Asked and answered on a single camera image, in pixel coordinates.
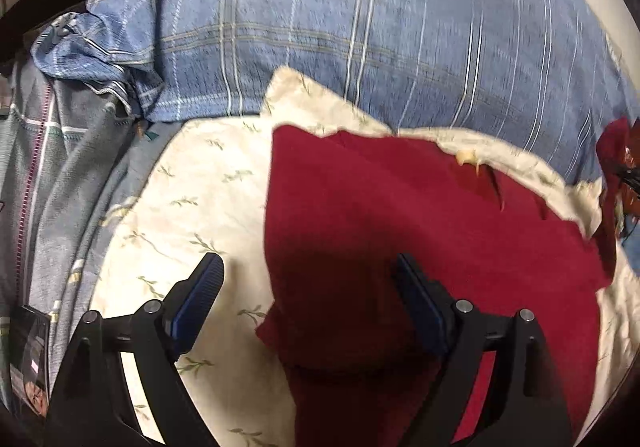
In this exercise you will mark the blue plaid pillow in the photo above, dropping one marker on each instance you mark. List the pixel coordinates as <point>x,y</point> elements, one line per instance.
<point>350,27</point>

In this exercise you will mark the dark glossy packet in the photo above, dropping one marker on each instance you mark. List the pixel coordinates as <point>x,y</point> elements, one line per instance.
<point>30,357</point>

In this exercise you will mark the red printed cloth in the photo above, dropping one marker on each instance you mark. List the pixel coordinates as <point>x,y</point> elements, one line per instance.
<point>612,147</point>

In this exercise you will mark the dark red garment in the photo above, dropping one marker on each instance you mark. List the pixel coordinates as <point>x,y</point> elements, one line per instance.
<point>375,207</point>

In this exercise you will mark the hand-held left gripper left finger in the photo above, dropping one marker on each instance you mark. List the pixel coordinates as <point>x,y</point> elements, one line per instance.
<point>201,291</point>

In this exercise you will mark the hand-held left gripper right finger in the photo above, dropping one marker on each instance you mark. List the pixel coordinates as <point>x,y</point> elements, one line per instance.
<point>419,298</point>

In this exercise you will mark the grey-blue quilt cover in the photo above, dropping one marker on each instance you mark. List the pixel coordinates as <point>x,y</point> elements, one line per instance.
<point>75,152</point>

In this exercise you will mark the cream floral bed sheet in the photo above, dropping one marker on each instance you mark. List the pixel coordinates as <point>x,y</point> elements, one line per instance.
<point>200,177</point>

